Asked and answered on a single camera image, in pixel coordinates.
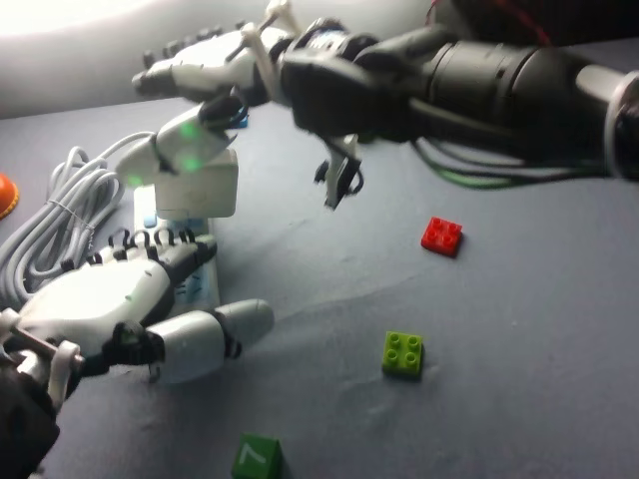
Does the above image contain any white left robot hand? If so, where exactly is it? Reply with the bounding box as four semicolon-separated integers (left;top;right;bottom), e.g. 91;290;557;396
17;229;277;385

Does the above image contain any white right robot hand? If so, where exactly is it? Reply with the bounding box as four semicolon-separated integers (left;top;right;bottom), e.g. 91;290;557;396
116;27;264;185

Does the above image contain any white power strip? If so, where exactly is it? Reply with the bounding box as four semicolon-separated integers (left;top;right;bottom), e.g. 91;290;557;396
132;187;222;318

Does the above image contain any white charger block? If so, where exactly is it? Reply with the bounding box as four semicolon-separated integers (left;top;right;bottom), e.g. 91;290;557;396
154;148;240;221

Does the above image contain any orange toy fruit half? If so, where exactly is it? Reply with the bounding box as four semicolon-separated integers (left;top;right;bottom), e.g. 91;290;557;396
0;173;20;223

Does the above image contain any green cube with white seven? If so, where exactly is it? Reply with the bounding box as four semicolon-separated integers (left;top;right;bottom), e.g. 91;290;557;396
230;432;284;479

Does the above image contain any red toy brick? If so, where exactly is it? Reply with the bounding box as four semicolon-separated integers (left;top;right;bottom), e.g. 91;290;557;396
419;216;464;259

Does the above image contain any lime green toy brick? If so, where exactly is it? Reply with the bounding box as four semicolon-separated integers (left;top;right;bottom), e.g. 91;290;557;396
381;329;426;381

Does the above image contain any grey table cloth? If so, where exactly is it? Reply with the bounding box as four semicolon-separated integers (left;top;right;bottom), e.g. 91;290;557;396
0;37;639;479

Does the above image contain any white coiled power cable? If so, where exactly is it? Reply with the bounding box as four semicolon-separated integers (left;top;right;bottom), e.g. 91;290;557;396
0;130;161;310

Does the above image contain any wrist camera on white bracket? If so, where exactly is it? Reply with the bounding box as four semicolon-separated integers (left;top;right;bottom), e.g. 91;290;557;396
313;133;364;211

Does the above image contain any green cable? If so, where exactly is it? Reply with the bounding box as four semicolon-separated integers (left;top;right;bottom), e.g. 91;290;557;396
413;144;615;189

